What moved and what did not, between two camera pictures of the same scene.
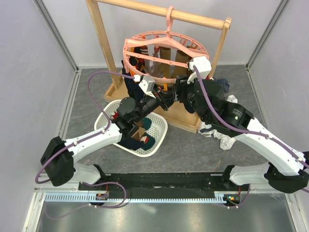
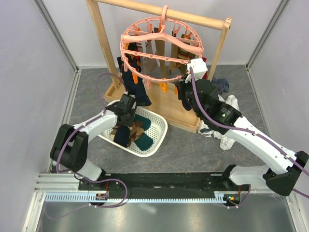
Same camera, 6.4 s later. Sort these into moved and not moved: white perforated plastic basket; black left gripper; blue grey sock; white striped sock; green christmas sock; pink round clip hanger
Moved: pink round clip hanger; black left gripper
Not moved: white striped sock; green christmas sock; blue grey sock; white perforated plastic basket
